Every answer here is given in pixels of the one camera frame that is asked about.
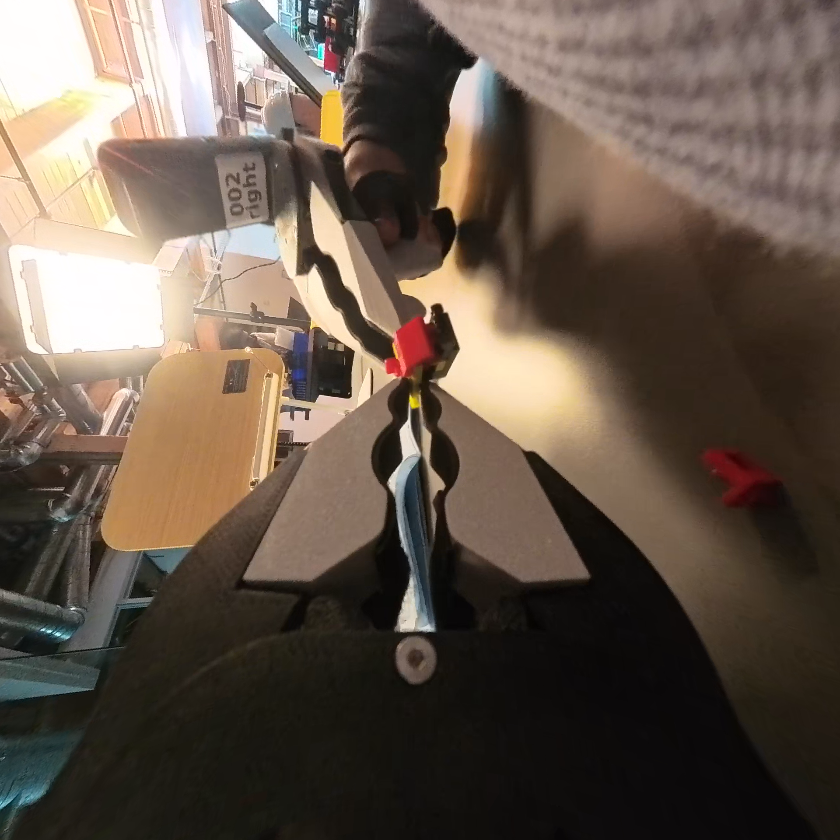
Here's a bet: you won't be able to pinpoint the light wooden board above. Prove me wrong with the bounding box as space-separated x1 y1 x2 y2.
101 348 286 552

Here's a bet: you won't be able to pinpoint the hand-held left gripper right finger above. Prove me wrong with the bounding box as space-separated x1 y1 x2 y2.
425 382 592 586

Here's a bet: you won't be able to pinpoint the person's right forearm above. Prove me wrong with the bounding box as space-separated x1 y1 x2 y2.
341 0 480 211

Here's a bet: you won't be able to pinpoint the open instruction booklet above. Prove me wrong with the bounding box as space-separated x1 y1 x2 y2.
386 407 437 634

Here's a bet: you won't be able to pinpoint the person's right hand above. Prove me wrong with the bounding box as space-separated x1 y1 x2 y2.
344 141 421 250

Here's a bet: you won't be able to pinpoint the bright studio light panel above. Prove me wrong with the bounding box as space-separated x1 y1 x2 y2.
7 243 165 355

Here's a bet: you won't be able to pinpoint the silver metal ducts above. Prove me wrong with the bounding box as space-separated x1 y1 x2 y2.
0 364 142 657

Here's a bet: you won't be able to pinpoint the small red yellow lego assembly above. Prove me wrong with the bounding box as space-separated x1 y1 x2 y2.
385 304 460 411

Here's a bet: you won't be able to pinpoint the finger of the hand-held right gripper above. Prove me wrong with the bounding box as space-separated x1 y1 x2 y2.
295 189 429 360
276 223 371 349

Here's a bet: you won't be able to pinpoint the small red lego piece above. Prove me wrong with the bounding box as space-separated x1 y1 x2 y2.
701 448 783 508

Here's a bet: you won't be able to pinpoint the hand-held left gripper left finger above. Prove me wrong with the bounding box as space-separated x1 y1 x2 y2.
241 382 404 586

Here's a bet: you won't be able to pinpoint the grey monitor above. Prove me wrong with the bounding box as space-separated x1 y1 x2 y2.
223 0 324 102

